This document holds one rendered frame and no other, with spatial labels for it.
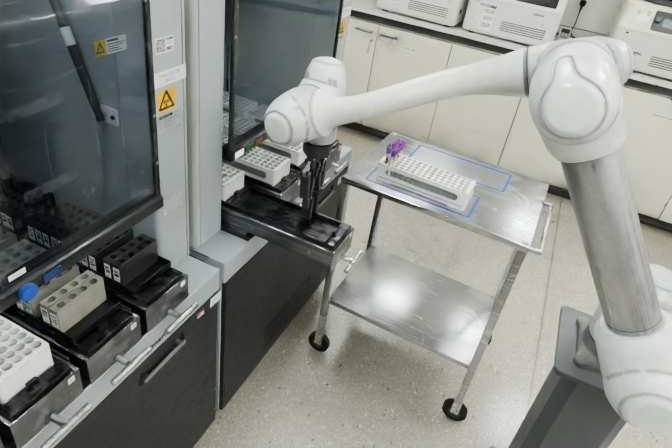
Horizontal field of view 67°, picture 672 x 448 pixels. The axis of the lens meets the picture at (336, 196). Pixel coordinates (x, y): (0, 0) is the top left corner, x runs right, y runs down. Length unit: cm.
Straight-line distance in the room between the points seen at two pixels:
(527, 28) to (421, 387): 221
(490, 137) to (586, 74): 273
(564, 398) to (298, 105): 100
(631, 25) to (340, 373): 246
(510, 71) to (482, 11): 234
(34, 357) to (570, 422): 125
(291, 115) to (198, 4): 29
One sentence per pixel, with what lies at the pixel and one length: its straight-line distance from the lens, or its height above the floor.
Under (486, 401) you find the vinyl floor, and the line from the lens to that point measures 219.
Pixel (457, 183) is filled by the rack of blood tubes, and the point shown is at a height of 88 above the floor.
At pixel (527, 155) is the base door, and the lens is 361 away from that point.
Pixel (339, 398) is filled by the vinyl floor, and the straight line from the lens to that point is 203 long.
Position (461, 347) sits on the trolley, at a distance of 193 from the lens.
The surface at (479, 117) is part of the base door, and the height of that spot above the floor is 40.
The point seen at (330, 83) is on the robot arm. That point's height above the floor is 122.
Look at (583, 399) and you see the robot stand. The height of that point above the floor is 61.
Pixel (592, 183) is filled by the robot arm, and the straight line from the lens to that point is 98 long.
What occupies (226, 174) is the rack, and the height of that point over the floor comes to 86.
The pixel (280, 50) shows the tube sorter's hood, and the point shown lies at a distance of 143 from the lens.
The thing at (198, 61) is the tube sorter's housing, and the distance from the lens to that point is 117.
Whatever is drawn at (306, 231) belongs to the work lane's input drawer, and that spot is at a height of 80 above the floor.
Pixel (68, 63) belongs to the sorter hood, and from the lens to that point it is 91.
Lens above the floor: 163
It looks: 32 degrees down
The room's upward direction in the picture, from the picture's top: 9 degrees clockwise
